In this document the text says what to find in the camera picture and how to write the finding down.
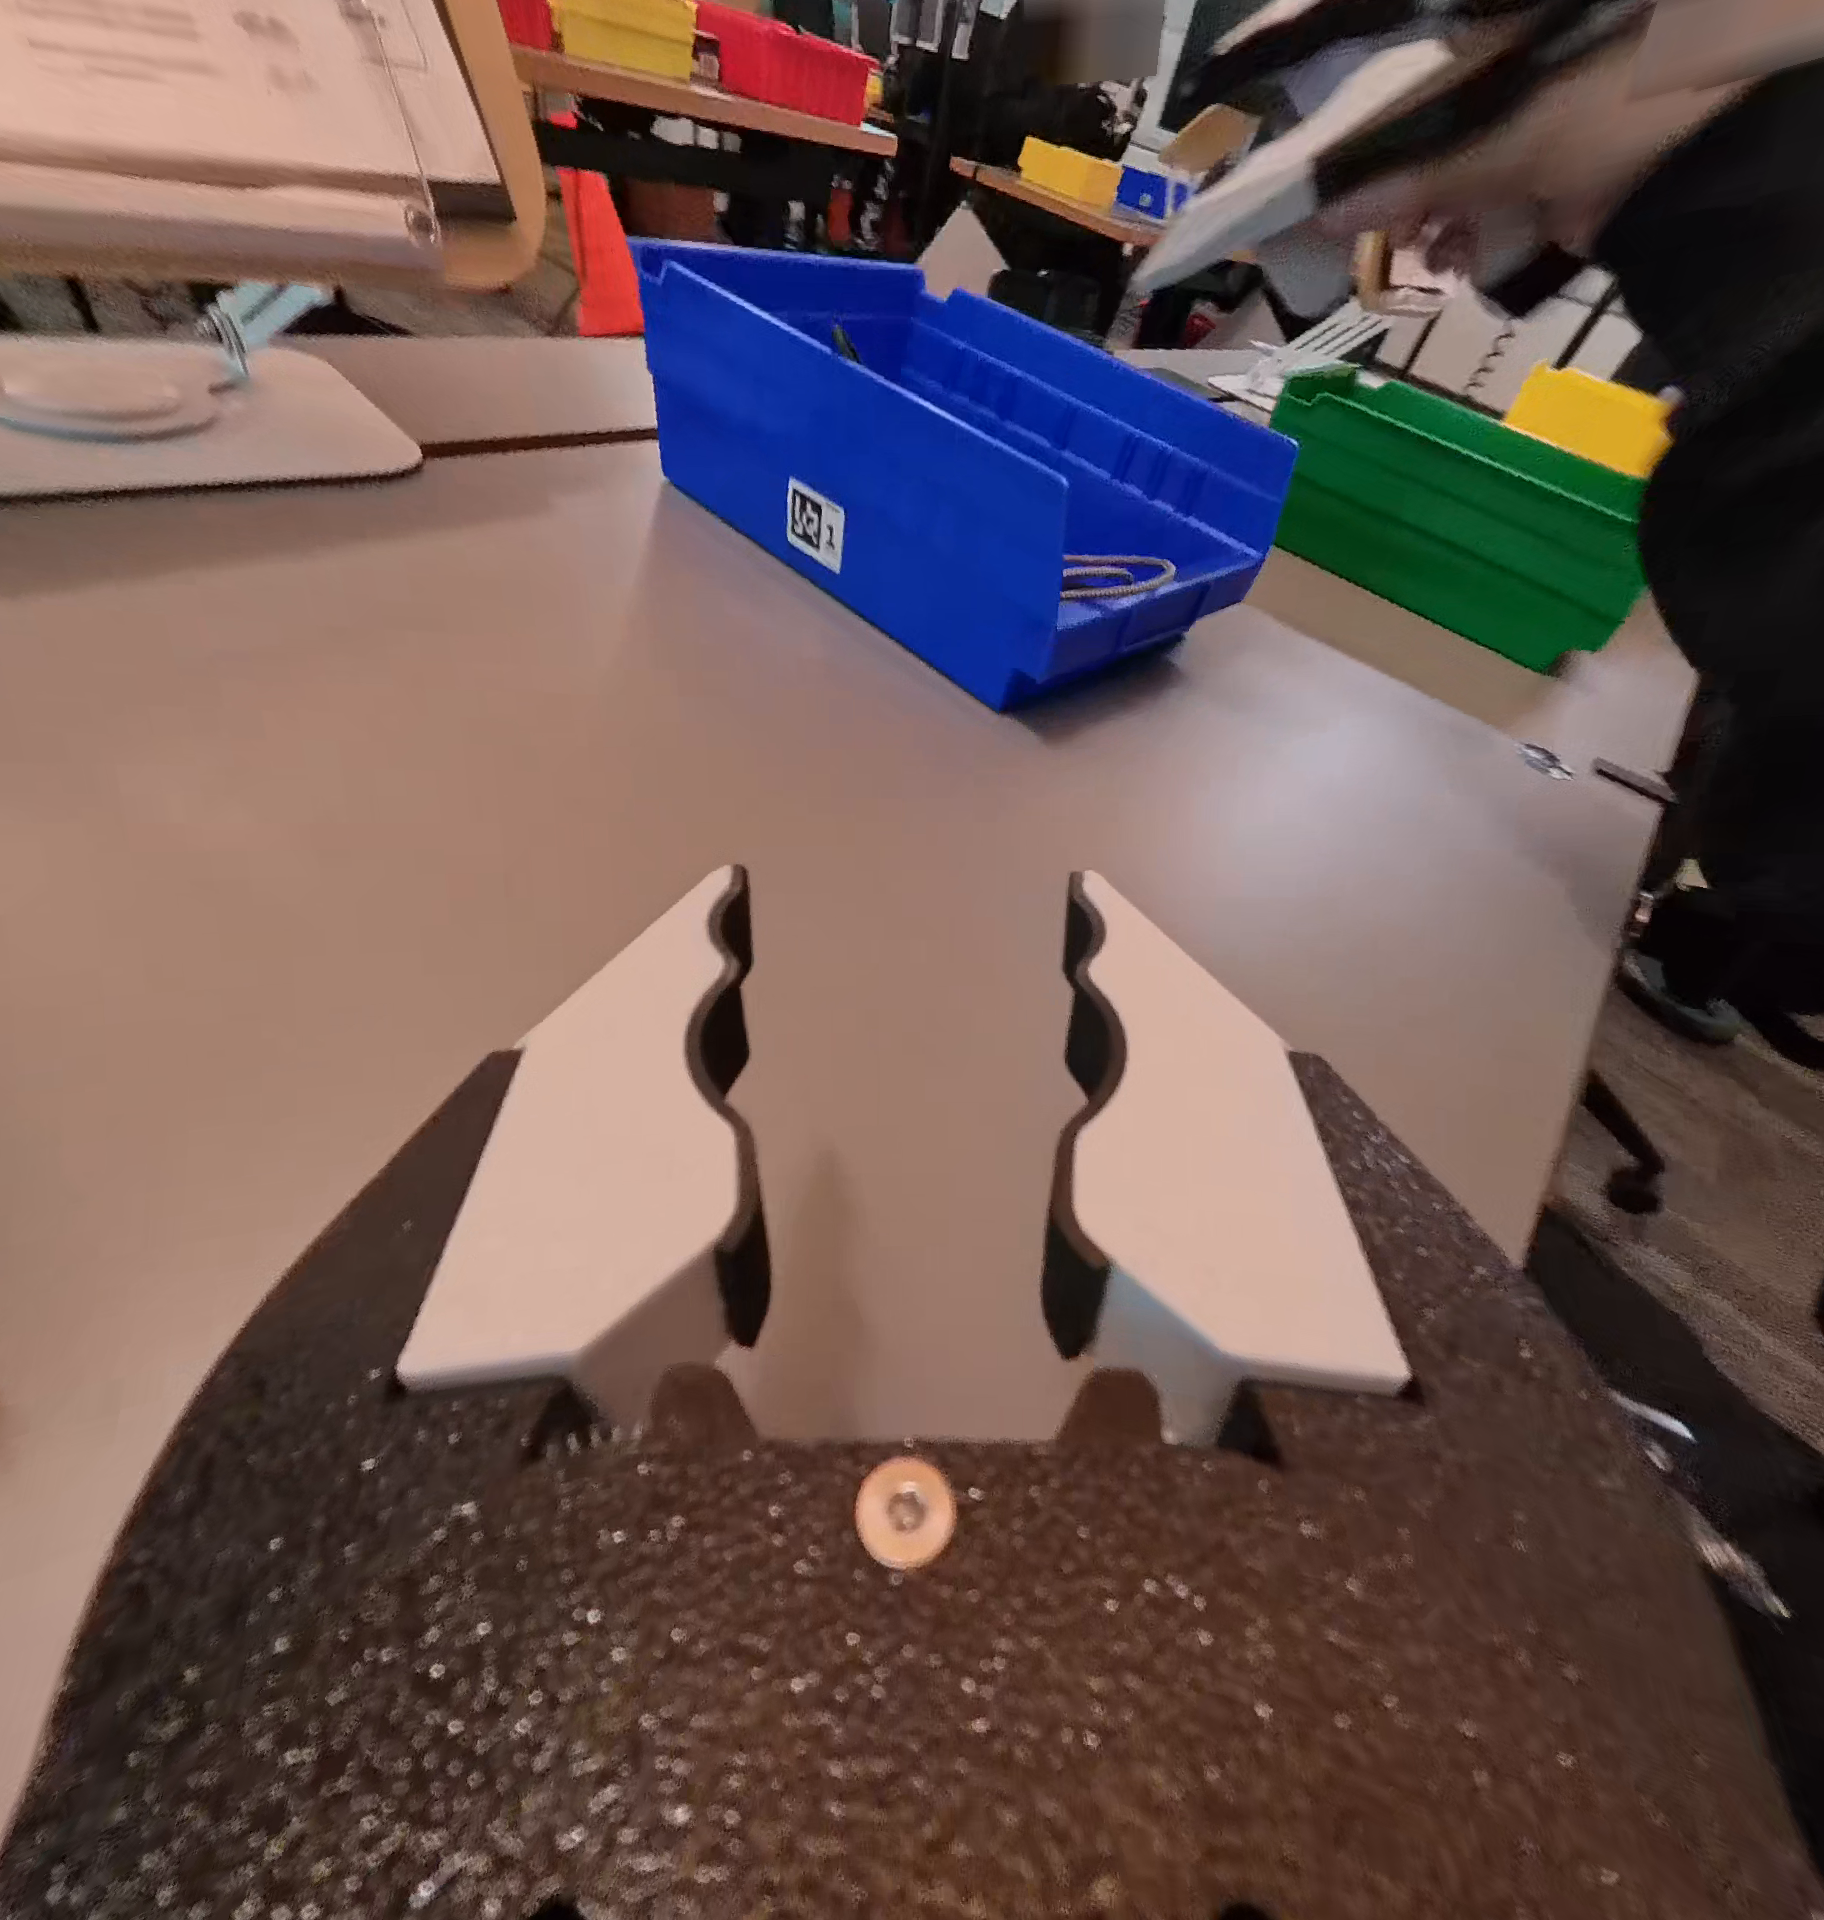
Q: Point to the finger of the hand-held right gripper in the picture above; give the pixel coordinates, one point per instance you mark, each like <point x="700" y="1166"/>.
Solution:
<point x="1296" y="27"/>
<point x="1287" y="165"/>

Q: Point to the white printed instruction sheet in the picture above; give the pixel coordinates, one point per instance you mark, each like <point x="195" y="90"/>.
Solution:
<point x="177" y="76"/>

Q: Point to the red plastic bin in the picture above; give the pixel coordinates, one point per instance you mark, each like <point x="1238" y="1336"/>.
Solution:
<point x="785" y="66"/>

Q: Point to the open cardboard box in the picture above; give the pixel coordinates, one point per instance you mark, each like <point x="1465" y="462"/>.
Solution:
<point x="1205" y="138"/>

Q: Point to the yellow plastic bin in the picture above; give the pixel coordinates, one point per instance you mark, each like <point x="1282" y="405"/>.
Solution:
<point x="1580" y="421"/>
<point x="626" y="36"/>
<point x="1070" y="172"/>

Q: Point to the green plastic bin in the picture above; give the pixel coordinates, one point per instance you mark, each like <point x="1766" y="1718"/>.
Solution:
<point x="1451" y="525"/>

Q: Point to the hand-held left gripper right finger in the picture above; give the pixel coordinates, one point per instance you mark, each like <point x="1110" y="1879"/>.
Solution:
<point x="1227" y="1201"/>

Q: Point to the person's right hand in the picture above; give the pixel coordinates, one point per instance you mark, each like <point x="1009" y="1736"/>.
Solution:
<point x="1602" y="135"/>

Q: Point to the small blue plastic bin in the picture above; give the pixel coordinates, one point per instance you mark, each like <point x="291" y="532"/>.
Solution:
<point x="1152" y="191"/>

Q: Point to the grey desk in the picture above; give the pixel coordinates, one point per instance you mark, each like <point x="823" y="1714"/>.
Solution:
<point x="326" y="750"/>

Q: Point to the wooden background table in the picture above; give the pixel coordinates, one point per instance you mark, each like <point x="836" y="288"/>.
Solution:
<point x="1062" y="217"/>
<point x="701" y="106"/>

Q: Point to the person's right forearm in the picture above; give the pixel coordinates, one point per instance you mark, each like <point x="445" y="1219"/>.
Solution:
<point x="1752" y="195"/>

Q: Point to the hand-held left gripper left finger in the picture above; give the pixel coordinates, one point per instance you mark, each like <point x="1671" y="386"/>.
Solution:
<point x="581" y="1201"/>

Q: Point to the large blue plastic bin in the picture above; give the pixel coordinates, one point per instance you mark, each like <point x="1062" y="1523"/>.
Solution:
<point x="912" y="451"/>

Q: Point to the wooden document stand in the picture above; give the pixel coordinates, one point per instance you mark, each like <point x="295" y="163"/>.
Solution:
<point x="491" y="195"/>

